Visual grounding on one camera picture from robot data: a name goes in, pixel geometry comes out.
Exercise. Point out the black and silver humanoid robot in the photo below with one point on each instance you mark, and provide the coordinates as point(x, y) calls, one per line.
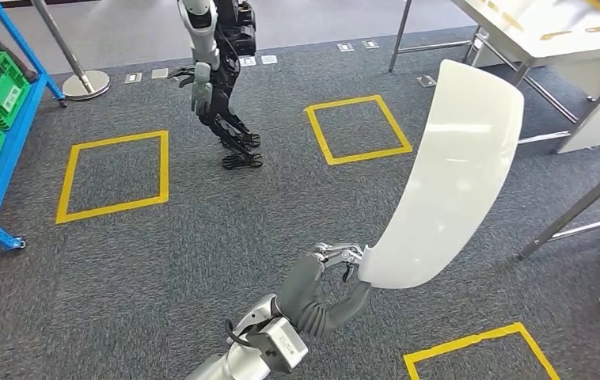
point(226, 78)

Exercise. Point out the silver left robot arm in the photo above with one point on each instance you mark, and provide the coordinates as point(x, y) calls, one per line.
point(237, 364)

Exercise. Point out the white curved car body part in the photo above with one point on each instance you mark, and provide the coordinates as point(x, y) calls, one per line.
point(452, 173)

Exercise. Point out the steel stanchion with round base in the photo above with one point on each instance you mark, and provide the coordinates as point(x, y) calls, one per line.
point(86, 84)

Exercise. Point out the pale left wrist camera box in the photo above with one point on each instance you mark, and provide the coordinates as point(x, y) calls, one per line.
point(284, 343)

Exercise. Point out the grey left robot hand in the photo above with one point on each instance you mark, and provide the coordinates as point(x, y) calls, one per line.
point(300, 283)

